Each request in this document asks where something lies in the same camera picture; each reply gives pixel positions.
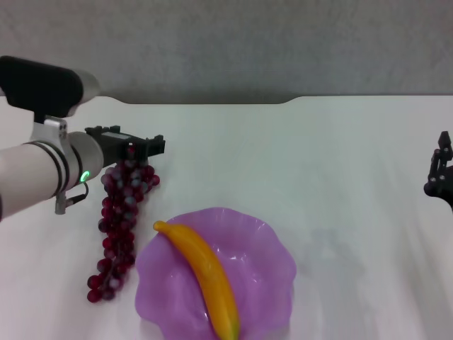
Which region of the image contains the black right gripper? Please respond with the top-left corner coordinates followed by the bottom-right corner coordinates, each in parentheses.
top-left (423, 130), bottom-right (453, 213)

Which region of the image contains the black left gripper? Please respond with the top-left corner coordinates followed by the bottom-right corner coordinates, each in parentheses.
top-left (84, 125), bottom-right (166, 167)

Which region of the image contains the dark red grape bunch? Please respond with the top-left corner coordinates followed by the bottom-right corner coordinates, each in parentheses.
top-left (87, 145), bottom-right (161, 304)

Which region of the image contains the yellow banana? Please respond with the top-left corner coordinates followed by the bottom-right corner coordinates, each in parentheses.
top-left (153, 220), bottom-right (241, 340)

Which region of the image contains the purple translucent wavy bowl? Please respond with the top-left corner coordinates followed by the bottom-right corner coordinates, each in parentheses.
top-left (134, 207), bottom-right (297, 340)

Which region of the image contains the black cable with grey plug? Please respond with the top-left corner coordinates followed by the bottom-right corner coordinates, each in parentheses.
top-left (55, 183), bottom-right (89, 215)

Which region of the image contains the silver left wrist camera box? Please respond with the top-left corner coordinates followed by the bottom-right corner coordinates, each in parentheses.
top-left (0, 55), bottom-right (101, 145)

